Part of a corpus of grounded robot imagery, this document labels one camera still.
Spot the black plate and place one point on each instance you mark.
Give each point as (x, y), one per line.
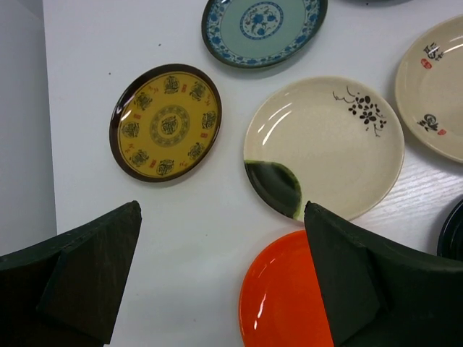
(450, 238)

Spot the cream plate with green patch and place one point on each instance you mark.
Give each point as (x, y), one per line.
(328, 140)

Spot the blue floral porcelain plate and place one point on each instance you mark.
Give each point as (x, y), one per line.
(256, 34)

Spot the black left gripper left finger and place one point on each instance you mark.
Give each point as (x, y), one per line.
(67, 290)

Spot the cream plate with calligraphy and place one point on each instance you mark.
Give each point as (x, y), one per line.
(428, 89)

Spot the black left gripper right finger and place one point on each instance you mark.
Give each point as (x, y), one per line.
(377, 292)

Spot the orange plate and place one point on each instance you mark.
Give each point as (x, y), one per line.
(280, 303)

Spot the yellow patterned brown-rim plate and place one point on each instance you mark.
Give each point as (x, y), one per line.
(165, 123)

